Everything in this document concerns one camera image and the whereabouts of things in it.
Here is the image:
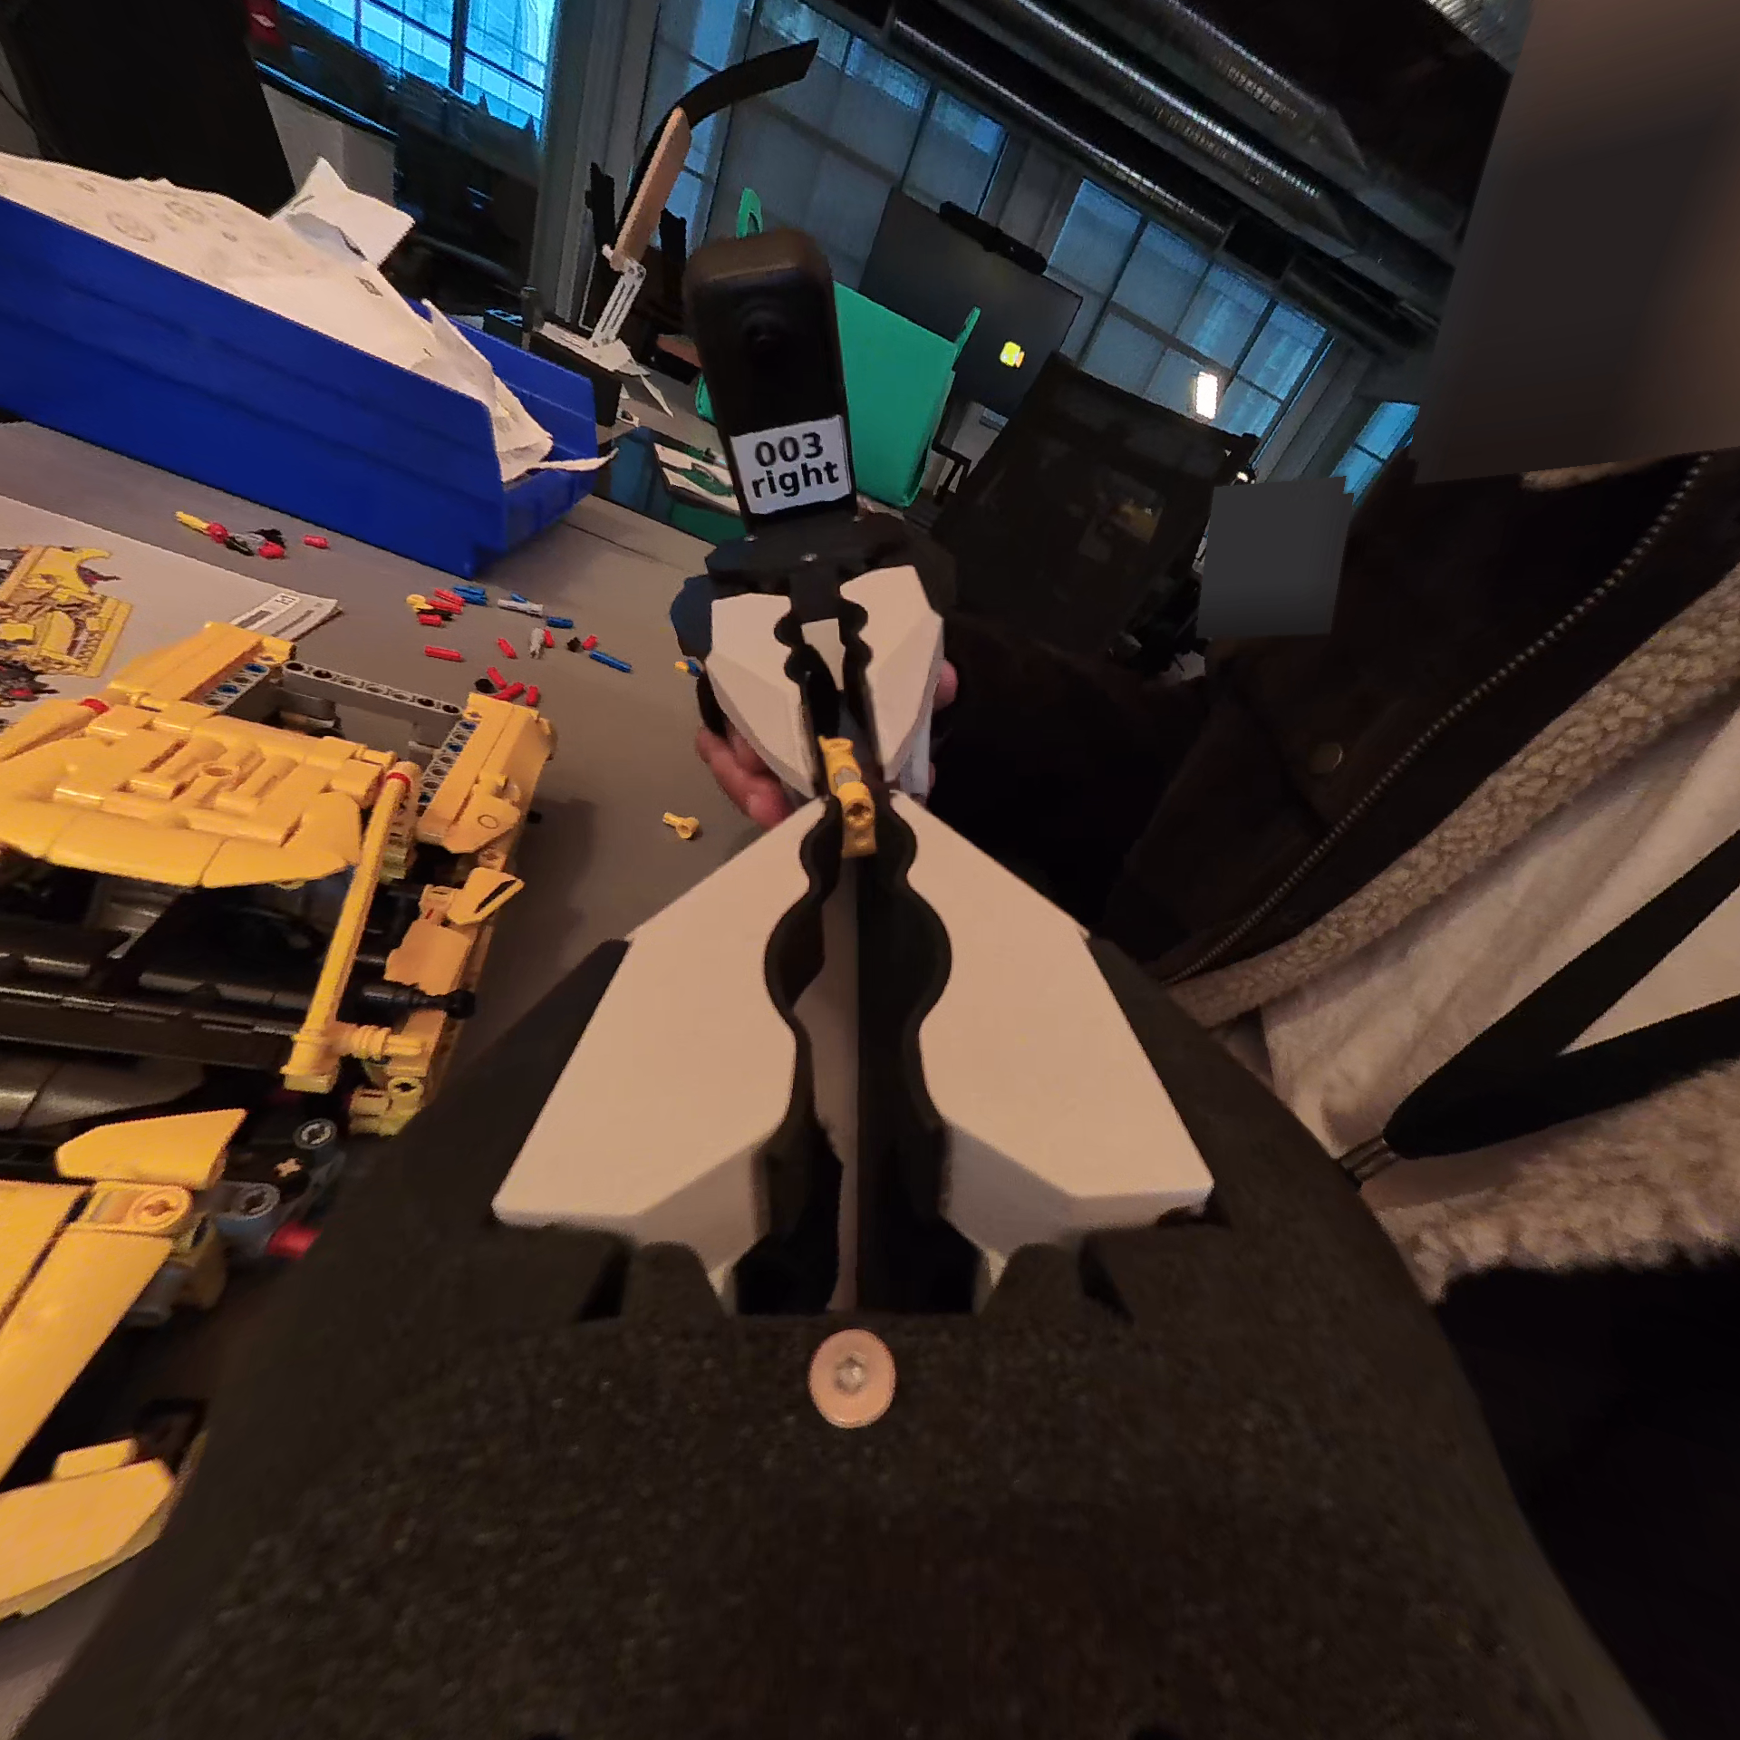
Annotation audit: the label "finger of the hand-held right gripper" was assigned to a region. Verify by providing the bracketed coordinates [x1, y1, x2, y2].
[709, 591, 832, 805]
[834, 563, 949, 776]

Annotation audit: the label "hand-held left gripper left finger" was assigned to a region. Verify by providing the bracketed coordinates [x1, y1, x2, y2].
[494, 799, 847, 1316]

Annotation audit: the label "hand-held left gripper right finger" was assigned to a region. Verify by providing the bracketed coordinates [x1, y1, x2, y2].
[869, 795, 1217, 1316]

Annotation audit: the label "yellow holed connector piece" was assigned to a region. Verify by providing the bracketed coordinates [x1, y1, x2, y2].
[816, 738, 882, 862]

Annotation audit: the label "yellow toy brick car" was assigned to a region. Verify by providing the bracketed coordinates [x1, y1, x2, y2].
[0, 624, 560, 1622]

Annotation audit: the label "grey desk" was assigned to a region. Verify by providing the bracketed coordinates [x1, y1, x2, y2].
[0, 421, 954, 1633]

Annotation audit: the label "person's right hand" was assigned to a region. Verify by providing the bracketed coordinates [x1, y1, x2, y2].
[695, 654, 962, 834]

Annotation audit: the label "green folding board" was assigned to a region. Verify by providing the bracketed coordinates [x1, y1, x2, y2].
[695, 188, 985, 507]

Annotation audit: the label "green white board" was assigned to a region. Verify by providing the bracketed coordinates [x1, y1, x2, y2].
[653, 435, 744, 513]

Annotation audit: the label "green cutting mat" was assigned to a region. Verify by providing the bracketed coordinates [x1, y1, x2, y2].
[612, 421, 744, 547]

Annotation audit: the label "black monitor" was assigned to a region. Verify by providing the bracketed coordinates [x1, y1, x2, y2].
[859, 191, 1088, 425]

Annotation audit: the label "black mesh chair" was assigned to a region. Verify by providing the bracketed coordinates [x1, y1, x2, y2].
[938, 357, 1262, 657]

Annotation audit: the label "scattered red toy pins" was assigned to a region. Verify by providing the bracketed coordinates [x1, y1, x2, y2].
[203, 515, 601, 704]

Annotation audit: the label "white shirt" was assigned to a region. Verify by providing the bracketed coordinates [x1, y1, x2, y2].
[1262, 707, 1740, 1307]

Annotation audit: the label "scattered black toy pins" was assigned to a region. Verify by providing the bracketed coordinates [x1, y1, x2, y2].
[223, 526, 576, 637]

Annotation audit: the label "blue storage bin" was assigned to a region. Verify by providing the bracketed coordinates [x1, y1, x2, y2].
[0, 197, 601, 581]

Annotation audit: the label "crumpled white printed paper bags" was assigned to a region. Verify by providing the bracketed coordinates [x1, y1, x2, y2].
[0, 151, 617, 481]

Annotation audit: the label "toy car instruction booklet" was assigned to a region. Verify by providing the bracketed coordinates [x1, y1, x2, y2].
[0, 495, 342, 704]

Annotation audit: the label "black strap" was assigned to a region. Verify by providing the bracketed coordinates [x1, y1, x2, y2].
[1339, 829, 1740, 1187]

